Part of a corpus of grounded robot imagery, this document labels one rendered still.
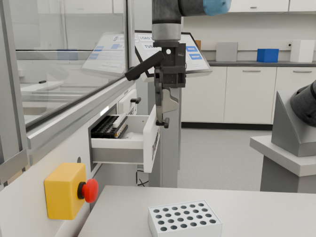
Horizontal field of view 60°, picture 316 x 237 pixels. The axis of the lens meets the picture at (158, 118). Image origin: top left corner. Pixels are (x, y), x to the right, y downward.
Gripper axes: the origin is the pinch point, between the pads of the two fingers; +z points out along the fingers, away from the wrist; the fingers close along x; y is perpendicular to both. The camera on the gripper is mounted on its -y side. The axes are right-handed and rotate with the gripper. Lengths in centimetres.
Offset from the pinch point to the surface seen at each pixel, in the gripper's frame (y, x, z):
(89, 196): -8.7, -35.0, 4.6
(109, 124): -13.8, -1.7, 2.2
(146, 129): -1.7, -13.8, -0.5
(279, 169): 42, 21, 25
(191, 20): 21, 360, -55
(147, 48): -12, 78, -18
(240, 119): 87, 288, 76
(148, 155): -1.3, -14.5, 5.7
